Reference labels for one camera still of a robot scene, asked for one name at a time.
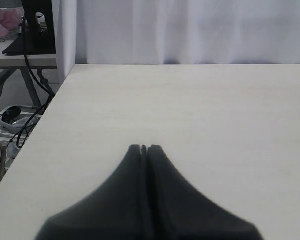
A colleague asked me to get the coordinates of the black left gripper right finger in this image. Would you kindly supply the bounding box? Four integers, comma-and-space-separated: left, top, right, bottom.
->
146, 145, 263, 240

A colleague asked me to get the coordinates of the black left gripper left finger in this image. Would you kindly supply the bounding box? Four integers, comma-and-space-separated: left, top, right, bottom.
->
36, 145, 147, 240

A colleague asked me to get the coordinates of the white headset on floor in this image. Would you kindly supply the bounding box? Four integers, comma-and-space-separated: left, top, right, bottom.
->
0, 105, 41, 134

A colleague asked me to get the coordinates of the white backdrop curtain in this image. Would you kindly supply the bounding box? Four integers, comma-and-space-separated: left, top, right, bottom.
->
52, 0, 300, 81

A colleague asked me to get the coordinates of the white side desk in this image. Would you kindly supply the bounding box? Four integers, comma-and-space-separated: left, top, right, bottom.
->
0, 40, 57, 107

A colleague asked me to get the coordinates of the pink plush pig toy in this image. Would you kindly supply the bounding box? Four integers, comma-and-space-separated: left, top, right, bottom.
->
0, 8, 23, 37

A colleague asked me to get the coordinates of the black monitor cable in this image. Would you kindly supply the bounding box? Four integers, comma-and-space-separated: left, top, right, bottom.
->
8, 9, 56, 148

